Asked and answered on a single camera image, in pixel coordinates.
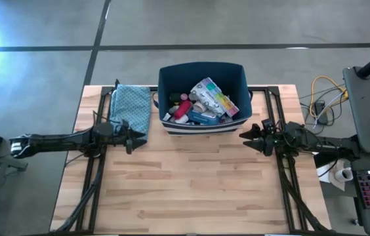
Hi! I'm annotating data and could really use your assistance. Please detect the white bottle purple label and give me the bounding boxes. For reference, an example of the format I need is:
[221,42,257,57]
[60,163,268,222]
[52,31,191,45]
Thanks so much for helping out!
[219,113,235,125]

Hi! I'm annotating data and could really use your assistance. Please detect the white mug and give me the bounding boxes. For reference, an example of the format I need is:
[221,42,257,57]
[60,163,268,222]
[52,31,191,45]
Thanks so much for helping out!
[335,167,354,183]

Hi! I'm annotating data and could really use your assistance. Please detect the blue first aid kit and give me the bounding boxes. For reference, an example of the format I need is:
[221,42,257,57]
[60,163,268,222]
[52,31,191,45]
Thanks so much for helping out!
[187,109,222,127]

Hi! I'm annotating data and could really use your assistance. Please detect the grey desk top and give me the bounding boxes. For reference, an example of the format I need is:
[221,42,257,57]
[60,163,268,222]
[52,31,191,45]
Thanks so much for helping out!
[342,66,370,155]

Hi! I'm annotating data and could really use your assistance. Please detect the yellow cable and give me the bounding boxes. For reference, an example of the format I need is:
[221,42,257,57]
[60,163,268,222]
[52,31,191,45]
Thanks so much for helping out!
[309,75,350,119]

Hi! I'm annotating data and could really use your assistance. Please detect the blue patterned cloth pouch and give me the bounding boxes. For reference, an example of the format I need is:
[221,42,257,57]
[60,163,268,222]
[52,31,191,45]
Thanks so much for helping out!
[109,84,153,144]

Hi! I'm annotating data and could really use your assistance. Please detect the white paper napkin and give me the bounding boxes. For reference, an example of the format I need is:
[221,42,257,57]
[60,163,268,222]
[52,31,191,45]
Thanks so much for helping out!
[316,149,346,191]

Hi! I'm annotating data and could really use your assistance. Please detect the black power adapter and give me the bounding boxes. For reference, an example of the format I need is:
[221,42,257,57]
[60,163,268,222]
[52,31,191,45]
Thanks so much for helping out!
[314,100,329,125]

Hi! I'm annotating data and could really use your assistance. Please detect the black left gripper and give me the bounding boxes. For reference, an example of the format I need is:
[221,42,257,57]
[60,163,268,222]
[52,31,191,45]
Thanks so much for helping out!
[94,123,148,155]

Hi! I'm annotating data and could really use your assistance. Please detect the rainbow weekly pill organizer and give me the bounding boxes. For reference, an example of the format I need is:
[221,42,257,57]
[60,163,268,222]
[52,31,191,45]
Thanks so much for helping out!
[204,77,240,118]

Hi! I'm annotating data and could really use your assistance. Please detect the grey side stand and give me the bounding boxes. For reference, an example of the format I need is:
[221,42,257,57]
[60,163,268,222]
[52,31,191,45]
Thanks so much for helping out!
[0,147,28,201]

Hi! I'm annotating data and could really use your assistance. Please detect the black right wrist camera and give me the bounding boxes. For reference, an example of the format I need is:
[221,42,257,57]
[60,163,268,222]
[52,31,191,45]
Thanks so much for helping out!
[260,118,276,134]

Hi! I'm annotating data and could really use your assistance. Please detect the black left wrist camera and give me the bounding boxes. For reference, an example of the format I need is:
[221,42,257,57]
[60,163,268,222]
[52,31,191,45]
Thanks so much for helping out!
[94,121,114,137]

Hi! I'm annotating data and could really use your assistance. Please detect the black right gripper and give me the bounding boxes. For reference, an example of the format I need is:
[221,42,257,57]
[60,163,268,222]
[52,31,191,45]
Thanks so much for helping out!
[239,123,304,157]

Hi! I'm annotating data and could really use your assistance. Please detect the patterned wipes packet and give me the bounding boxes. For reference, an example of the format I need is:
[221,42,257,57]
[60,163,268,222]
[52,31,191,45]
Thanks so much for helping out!
[190,81,226,118]

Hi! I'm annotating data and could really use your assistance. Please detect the black desk support bar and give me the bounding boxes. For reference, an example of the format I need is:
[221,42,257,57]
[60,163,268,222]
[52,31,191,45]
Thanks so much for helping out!
[314,152,353,168]

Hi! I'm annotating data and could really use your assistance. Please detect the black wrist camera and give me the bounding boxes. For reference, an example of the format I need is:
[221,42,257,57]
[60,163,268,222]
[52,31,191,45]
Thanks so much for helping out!
[260,118,276,134]
[94,121,114,137]

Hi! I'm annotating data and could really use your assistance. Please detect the navy fabric basket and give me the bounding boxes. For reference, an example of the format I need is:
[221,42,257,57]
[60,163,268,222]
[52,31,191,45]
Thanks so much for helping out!
[157,62,254,136]

